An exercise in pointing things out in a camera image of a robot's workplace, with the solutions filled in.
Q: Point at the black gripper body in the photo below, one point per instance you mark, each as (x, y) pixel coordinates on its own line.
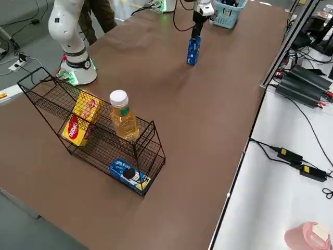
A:
(198, 20)

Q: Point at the blue oreo cookie box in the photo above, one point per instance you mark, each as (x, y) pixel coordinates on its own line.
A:
(127, 174)
(193, 52)

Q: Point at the light blue plastic basket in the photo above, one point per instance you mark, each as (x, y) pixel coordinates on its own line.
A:
(226, 18)

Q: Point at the person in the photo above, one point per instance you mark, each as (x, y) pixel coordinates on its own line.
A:
(99, 15)

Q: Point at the yellow drink bottle white cap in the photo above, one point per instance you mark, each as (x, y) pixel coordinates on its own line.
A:
(125, 122)

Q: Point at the black power supply unit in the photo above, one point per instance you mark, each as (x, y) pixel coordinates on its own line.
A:
(312, 76)
(299, 92)

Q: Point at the yellow red biscuit box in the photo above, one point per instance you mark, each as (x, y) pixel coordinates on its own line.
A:
(87, 105)

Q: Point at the black adapter yellow label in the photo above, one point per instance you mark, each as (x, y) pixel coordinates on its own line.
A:
(290, 155)
(313, 173)

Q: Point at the yellow nabati wafer box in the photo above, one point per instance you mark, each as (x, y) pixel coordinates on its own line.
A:
(74, 130)

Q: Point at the white power strip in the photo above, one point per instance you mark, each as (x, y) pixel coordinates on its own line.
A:
(18, 65)

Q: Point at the pink plastic container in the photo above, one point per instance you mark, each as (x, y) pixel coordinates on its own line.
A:
(301, 237)

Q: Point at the aluminium frame post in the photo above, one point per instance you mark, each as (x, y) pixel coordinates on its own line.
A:
(286, 47)

